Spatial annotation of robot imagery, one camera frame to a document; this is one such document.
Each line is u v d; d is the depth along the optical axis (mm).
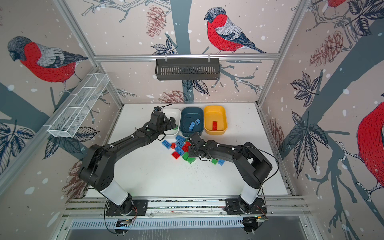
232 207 727
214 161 876
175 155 904
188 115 1113
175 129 856
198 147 698
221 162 878
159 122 716
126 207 647
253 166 465
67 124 703
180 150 931
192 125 1039
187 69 1067
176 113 1065
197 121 1072
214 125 1057
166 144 957
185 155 904
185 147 951
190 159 889
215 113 1183
